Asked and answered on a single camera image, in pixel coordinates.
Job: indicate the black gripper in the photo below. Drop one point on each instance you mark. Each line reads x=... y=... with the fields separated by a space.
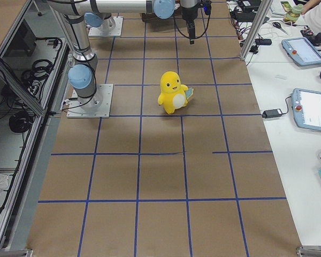
x=188 y=15

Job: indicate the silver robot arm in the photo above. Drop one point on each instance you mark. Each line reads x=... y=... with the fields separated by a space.
x=72 y=18
x=102 y=21

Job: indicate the yellow plush toy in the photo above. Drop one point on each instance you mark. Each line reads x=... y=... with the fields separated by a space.
x=173 y=94

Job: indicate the black scissors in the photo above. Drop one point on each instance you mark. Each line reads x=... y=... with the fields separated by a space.
x=279 y=26

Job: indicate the green drink bottle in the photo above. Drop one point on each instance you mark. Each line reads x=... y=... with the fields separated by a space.
x=293 y=14

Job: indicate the upper blue teach pendant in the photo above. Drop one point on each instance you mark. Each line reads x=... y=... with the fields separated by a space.
x=301 y=51

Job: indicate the blue teach pendant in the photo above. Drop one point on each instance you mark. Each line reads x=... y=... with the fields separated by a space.
x=301 y=51
x=306 y=105

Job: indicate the black power adapter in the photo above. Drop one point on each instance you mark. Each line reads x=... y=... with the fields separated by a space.
x=272 y=113

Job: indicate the lower blue teach pendant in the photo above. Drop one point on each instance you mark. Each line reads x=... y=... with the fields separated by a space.
x=306 y=105

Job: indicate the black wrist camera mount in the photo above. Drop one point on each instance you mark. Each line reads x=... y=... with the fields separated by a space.
x=206 y=6

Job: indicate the aluminium frame post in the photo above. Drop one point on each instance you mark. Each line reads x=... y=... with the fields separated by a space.
x=257 y=23

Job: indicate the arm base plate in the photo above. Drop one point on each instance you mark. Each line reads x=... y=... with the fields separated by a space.
x=98 y=106
x=116 y=32

